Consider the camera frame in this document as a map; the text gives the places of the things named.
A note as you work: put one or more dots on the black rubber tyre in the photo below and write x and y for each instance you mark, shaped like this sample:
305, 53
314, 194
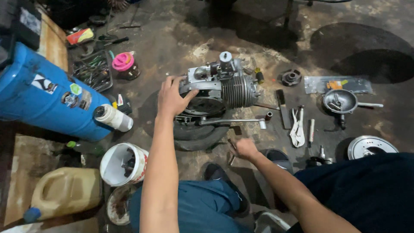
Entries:
197, 134

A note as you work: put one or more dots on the red and yellow packet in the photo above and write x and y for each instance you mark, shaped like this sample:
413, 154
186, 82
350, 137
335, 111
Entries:
80, 36

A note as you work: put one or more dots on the silver kick-start lever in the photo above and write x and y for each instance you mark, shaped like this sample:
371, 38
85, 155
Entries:
233, 121

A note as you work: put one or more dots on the small brown socket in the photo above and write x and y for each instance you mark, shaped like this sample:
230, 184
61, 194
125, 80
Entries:
268, 116

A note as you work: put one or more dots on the wooden board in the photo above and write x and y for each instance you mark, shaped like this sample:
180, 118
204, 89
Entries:
53, 42

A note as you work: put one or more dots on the clear plastic bag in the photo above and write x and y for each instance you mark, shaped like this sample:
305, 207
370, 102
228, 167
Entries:
339, 84

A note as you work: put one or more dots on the small metal engine part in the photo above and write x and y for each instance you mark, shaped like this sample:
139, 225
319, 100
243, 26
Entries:
320, 158

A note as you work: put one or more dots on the yellowish plastic jerry can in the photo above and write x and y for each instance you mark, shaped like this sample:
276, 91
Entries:
64, 191

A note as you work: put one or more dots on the blue metal tank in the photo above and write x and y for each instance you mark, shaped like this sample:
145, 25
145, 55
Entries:
38, 93

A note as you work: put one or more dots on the black flat file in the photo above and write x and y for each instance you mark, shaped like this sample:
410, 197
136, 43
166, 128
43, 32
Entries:
284, 110

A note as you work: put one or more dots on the brown cardboard sheet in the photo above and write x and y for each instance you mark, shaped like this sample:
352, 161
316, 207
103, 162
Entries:
22, 168

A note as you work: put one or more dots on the white curved plastic object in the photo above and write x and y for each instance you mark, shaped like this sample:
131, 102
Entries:
270, 221

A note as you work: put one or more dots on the person's right hand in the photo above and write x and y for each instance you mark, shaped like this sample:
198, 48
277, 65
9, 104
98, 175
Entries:
246, 149

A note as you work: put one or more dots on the green-capped dark bottle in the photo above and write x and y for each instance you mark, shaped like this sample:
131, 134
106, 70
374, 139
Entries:
87, 148

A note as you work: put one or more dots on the yellow and black screwdriver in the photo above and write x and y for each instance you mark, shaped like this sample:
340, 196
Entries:
259, 77

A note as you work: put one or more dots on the silver scooter engine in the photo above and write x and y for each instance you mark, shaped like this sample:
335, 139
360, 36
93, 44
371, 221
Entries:
223, 85

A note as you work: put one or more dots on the small black stickered container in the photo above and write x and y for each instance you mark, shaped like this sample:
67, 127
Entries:
124, 103

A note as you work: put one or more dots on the person's left hand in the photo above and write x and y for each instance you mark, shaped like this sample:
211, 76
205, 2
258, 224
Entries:
173, 100

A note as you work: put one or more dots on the small metal hand tool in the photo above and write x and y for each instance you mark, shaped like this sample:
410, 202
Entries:
232, 161

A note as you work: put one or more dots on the white plastic bucket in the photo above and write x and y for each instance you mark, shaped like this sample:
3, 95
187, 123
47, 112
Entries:
113, 165

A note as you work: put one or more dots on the jar with pink lid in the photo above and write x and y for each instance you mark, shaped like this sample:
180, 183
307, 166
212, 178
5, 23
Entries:
124, 64

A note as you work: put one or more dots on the silver locking pliers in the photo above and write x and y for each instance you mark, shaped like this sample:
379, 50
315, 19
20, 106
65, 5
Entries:
297, 129

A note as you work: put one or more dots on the black round engine part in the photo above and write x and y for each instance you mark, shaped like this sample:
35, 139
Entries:
291, 77

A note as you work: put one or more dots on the black box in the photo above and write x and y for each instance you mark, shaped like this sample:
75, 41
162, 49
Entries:
19, 22

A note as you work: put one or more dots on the black sandal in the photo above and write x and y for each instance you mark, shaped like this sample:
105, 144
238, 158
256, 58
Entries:
278, 157
216, 173

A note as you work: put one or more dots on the person's right fingers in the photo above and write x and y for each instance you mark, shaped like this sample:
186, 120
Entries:
236, 149

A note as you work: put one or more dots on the dirty white bowl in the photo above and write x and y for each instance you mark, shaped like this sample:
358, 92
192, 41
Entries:
118, 204

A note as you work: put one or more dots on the silver round flywheel cover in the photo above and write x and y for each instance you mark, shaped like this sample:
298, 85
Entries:
362, 145

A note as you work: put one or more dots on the person's dark shirt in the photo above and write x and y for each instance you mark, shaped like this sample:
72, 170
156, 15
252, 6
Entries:
362, 191

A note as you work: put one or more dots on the person's blue shorts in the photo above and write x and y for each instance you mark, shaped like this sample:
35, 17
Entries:
194, 207

